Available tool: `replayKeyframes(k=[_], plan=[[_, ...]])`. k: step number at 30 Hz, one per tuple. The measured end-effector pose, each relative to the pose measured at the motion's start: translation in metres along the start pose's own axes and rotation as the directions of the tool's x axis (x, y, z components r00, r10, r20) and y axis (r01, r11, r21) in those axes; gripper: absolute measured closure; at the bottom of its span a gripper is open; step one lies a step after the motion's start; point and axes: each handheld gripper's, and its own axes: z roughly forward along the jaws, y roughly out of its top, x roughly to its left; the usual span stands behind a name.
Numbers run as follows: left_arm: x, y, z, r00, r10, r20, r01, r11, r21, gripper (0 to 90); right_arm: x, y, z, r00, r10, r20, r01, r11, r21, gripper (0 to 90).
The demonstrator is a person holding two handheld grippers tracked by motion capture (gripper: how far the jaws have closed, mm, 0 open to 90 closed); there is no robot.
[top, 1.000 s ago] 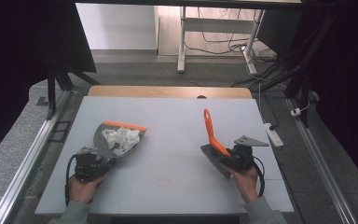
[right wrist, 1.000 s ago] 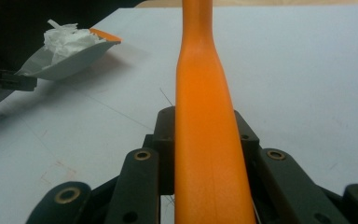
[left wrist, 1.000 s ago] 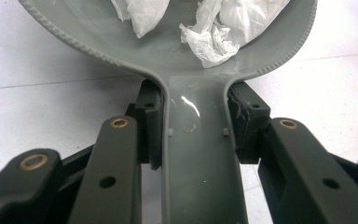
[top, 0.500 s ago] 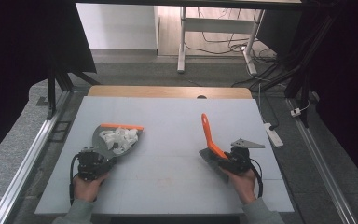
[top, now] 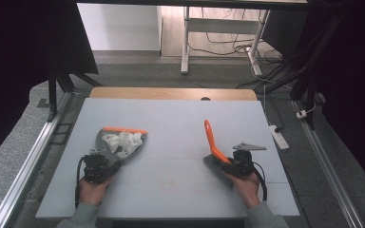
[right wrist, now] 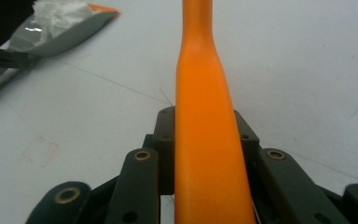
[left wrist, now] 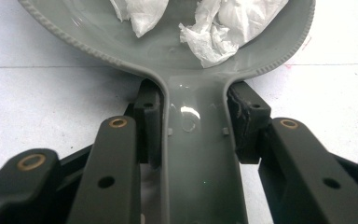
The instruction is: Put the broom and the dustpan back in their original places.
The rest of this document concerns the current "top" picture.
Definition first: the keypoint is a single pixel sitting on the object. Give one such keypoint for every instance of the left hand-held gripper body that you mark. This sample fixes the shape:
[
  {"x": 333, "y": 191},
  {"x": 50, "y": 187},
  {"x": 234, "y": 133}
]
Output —
[{"x": 96, "y": 167}]

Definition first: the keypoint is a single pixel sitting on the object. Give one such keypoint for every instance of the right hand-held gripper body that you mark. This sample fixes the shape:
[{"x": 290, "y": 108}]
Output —
[{"x": 242, "y": 160}]

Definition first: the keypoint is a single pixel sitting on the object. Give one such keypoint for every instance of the white tissue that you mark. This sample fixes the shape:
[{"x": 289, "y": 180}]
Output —
[{"x": 123, "y": 142}]

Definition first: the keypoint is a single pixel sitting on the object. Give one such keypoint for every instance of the grey dustpan with orange edge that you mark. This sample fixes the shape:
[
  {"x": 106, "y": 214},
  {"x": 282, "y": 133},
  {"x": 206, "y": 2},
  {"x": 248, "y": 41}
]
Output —
[{"x": 103, "y": 141}]

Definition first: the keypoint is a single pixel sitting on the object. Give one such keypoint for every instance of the person's left hand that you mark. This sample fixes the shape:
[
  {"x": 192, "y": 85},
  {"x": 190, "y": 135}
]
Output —
[{"x": 92, "y": 191}]

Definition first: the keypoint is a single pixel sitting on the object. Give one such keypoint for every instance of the person's right hand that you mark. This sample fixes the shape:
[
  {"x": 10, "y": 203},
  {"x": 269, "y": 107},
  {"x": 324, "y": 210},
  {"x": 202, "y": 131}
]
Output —
[{"x": 245, "y": 190}]

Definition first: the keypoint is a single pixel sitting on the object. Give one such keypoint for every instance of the white power strip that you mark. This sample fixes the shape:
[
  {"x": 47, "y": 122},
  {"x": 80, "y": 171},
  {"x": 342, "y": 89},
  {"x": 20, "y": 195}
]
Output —
[{"x": 278, "y": 137}]

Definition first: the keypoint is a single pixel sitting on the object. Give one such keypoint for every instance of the small white plug adapter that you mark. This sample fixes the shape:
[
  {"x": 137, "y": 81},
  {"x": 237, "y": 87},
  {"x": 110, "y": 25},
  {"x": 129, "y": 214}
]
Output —
[{"x": 301, "y": 114}]

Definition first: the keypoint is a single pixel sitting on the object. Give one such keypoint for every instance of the black metal stand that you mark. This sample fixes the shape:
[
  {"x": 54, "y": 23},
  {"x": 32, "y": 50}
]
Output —
[
  {"x": 304, "y": 82},
  {"x": 61, "y": 82}
]

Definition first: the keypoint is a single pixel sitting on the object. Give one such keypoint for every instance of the wooden table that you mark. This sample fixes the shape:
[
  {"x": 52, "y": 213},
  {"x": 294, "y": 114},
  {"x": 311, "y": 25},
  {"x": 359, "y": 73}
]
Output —
[{"x": 171, "y": 93}]

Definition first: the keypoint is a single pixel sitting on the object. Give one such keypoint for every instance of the aluminium rail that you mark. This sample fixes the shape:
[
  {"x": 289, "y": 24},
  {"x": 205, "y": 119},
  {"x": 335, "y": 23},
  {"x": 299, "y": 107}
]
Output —
[
  {"x": 326, "y": 158},
  {"x": 28, "y": 164}
]

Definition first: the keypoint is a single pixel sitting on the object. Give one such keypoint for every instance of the white desk frame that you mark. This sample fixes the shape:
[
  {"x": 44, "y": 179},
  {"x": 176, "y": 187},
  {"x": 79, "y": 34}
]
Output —
[{"x": 221, "y": 24}]

